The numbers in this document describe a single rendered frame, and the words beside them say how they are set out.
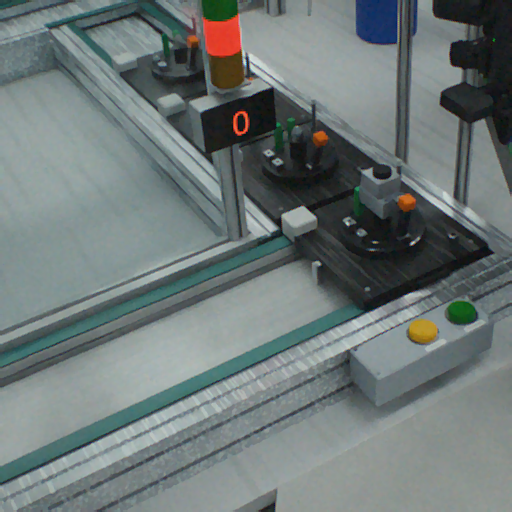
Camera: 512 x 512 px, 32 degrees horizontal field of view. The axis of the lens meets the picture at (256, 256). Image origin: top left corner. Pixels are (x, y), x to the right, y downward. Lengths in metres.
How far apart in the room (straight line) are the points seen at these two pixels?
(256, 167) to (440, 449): 0.64
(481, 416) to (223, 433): 0.37
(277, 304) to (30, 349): 0.39
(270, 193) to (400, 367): 0.46
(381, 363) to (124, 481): 0.38
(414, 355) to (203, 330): 0.33
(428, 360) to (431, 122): 0.81
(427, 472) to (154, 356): 0.43
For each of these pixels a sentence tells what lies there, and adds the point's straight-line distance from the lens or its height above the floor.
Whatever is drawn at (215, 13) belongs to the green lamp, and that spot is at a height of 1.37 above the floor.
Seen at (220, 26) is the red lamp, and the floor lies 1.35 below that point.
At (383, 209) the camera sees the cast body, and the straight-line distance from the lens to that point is 1.38.
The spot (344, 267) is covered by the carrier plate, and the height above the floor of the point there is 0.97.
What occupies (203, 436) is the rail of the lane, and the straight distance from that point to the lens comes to 1.22.
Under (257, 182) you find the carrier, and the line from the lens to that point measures 1.59.
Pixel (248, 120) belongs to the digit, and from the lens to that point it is 1.31.
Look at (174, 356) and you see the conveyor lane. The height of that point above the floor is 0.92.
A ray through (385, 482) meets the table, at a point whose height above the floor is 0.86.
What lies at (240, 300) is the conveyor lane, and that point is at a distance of 1.42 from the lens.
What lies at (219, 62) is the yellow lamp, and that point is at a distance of 1.26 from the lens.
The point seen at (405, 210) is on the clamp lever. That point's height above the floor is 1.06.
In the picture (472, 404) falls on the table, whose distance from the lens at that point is 1.34.
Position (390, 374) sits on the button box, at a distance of 1.24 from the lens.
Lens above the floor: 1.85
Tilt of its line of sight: 39 degrees down
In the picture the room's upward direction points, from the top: 6 degrees counter-clockwise
